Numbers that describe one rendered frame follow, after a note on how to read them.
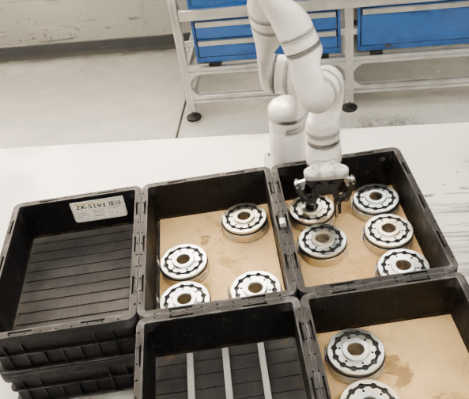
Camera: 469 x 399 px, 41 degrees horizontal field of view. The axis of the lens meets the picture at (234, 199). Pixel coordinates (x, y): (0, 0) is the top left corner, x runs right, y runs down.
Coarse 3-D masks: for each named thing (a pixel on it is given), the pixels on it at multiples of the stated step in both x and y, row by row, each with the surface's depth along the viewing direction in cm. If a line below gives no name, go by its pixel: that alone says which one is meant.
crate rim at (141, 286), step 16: (208, 176) 145; (224, 176) 145; (144, 192) 143; (272, 192) 138; (144, 208) 139; (272, 208) 134; (144, 224) 135; (144, 240) 133; (144, 256) 127; (288, 256) 122; (144, 272) 124; (288, 272) 119; (144, 288) 121; (144, 304) 117; (192, 304) 116; (208, 304) 116; (224, 304) 115
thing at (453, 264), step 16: (304, 160) 145; (400, 160) 141; (272, 176) 142; (416, 192) 132; (288, 224) 131; (432, 224) 124; (288, 240) 126; (448, 256) 117; (416, 272) 116; (432, 272) 115; (304, 288) 116; (320, 288) 115; (336, 288) 115
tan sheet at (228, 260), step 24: (192, 216) 150; (216, 216) 149; (168, 240) 145; (192, 240) 144; (216, 240) 143; (264, 240) 141; (216, 264) 137; (240, 264) 136; (264, 264) 135; (216, 288) 132
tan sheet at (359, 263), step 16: (352, 192) 150; (400, 208) 144; (336, 224) 142; (352, 224) 142; (352, 240) 138; (416, 240) 135; (352, 256) 134; (368, 256) 133; (304, 272) 132; (320, 272) 132; (336, 272) 131; (352, 272) 131; (368, 272) 130
